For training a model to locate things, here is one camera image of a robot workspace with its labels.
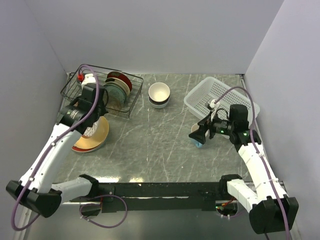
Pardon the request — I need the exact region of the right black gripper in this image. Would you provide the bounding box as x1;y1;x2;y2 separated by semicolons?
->
188;110;235;144

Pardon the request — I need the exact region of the floral orange rimmed plate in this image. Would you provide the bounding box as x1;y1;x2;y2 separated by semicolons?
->
82;120;99;138

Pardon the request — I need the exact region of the yellow plate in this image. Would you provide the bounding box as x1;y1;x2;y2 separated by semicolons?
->
73;116;110;149

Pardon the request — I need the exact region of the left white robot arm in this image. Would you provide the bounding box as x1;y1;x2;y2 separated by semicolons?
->
5;83;109;218

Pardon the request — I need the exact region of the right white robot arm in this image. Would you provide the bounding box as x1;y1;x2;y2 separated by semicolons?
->
189;102;299;239

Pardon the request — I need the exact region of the white plastic perforated bin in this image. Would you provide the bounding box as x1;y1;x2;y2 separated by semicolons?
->
184;76;253;124

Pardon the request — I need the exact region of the light blue mug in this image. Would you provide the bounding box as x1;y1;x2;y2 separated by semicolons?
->
190;123;203;148

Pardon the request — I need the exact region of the grey ceramic mug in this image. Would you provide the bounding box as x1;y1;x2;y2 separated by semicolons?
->
76;73;85;90

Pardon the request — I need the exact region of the clear brown glass plate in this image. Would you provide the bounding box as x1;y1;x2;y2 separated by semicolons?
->
106;96;122;111

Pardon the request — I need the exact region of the teal patterned plate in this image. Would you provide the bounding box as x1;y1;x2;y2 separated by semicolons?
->
104;84;127;104

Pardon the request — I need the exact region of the cream plate in rack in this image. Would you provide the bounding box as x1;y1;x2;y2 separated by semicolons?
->
105;77;131;96

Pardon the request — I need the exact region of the dark red plate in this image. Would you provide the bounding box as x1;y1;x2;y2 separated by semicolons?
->
107;71;133;91

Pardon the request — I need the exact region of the dark striped bottom bowl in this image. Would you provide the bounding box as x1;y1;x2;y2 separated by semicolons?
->
148;97;170;109

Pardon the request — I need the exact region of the white top bowl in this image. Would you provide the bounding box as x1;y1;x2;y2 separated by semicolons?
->
148;82;171;102

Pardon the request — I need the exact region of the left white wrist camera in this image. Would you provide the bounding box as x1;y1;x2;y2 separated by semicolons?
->
82;73;96;87

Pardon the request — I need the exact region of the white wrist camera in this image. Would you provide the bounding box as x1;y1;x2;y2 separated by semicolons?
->
82;73;96;87
207;99;220;121

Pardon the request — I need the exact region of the black wire dish rack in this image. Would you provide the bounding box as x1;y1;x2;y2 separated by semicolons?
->
60;65;144;119

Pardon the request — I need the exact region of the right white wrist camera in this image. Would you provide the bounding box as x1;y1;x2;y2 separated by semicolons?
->
207;99;220;121

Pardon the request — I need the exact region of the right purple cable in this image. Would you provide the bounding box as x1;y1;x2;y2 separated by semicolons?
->
212;86;293;240

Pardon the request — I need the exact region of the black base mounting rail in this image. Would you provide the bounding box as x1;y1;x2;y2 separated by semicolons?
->
71;182;232;213

